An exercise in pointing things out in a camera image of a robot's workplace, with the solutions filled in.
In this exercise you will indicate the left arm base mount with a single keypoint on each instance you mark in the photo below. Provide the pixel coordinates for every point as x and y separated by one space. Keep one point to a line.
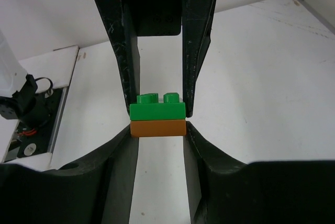
36 132

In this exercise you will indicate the orange green lego stack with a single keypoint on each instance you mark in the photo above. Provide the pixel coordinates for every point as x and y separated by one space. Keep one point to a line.
158 128

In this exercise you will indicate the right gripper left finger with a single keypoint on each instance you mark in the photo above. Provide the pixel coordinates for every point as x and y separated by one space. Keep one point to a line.
96 188

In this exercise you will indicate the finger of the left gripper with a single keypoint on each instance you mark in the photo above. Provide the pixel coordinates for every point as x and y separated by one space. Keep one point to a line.
197 20
118 23

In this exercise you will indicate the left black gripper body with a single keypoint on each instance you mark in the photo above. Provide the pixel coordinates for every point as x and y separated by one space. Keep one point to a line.
156 17

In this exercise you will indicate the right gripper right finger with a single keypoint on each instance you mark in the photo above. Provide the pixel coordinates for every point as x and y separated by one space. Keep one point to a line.
222 189

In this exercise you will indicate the long green lego brick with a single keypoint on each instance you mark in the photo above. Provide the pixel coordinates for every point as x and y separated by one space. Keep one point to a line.
150 107

